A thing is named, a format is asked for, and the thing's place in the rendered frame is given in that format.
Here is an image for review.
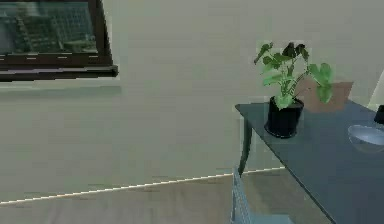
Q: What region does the dark framed window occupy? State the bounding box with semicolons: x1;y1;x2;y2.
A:
0;0;120;83

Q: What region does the blue-grey chair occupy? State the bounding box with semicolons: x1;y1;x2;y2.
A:
229;165;296;224

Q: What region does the green house plant black pot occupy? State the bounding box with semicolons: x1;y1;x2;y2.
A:
253;41;335;139

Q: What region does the brown cardboard box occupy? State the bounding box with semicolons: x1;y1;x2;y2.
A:
294;79;355;114

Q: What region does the grey glass bowl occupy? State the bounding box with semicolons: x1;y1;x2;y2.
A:
347;124;384;154

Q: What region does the dark blue-grey table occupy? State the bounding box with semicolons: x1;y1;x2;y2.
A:
234;99;384;224

